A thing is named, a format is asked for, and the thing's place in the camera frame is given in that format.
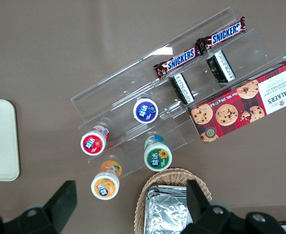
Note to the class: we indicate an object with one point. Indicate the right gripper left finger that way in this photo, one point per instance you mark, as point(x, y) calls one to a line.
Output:
point(64, 202)

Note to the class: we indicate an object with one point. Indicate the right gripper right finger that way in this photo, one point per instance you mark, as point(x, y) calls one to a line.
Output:
point(196, 202)

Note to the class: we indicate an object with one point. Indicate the light tan wicker basket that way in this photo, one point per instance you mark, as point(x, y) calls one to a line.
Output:
point(172, 176)

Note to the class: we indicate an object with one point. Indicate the silver foil tray stack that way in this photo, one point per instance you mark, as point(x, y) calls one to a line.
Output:
point(162, 212)

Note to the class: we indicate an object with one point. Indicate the beige rectangular serving tray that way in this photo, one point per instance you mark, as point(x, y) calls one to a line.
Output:
point(1, 141)

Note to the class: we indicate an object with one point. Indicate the orange gum bottle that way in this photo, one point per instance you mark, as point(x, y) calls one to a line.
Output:
point(105, 186)

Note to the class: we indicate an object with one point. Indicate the green gum bottle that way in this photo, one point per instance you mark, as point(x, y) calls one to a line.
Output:
point(157, 157)

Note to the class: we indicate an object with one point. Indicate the red gum bottle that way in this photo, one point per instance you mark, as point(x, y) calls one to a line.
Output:
point(93, 143)

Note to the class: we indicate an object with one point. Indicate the red Walkers cookie box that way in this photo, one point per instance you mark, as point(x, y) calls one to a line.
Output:
point(230, 114)

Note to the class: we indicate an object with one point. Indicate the blue gum bottle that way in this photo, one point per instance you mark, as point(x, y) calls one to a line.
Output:
point(145, 111)

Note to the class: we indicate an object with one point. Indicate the small black white-sided box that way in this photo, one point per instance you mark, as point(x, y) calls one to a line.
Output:
point(181, 89)
point(222, 65)

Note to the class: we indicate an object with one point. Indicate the clear acrylic stepped stand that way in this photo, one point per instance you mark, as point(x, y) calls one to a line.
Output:
point(254, 48)
point(123, 92)

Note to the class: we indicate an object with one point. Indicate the brown Snickers chocolate bar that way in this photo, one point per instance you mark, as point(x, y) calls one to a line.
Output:
point(180, 61)
point(224, 35)

